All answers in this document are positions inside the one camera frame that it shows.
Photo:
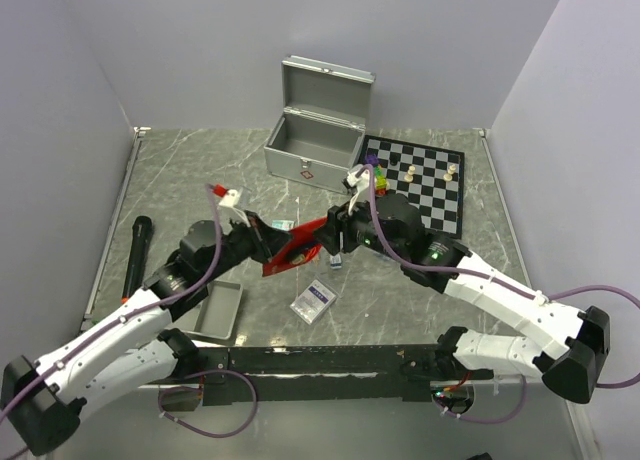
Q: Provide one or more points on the red first aid pouch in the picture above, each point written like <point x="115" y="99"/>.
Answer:
<point x="300" y="248"/>

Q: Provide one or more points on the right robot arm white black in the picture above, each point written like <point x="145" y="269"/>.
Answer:
<point x="561" y="345"/>

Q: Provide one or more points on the colourful toy brick car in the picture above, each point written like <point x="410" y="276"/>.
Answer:
<point x="381" y="183"/>

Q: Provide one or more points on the small blue white packet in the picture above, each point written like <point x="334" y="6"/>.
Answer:
<point x="335" y="261"/>

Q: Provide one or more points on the white chess piece left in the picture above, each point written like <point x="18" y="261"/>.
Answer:
<point x="409" y="176"/>

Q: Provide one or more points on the black marker orange cap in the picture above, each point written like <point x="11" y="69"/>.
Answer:
<point x="142" y="232"/>

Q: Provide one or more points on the white chess piece right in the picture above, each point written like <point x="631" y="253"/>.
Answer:
<point x="451" y="170"/>

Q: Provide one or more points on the silver metal medicine case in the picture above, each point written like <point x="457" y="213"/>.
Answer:
<point x="320" y="133"/>

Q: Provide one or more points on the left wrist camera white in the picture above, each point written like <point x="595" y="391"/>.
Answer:
<point x="233" y="201"/>

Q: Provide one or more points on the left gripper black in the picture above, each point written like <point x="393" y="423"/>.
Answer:
<point x="266" y="239"/>

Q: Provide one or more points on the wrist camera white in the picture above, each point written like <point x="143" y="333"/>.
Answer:
<point x="233" y="201"/>
<point x="360" y="184"/>

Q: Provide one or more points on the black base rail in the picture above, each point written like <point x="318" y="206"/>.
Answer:
<point x="300" y="373"/>

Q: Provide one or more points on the black white chessboard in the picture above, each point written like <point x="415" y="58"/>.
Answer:
<point x="440" y="203"/>

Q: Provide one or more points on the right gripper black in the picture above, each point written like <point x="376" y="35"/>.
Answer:
<point x="338" y="221"/>

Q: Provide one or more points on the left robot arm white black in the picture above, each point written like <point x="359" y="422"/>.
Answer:
<point x="46" y="400"/>

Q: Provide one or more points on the grey plastic divided tray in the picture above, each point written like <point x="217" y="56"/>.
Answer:
<point x="214" y="318"/>

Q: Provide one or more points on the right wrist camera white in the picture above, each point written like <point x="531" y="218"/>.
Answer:
<point x="360" y="184"/>

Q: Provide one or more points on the white chess piece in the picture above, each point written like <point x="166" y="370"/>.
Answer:
<point x="409" y="176"/>
<point x="451" y="170"/>

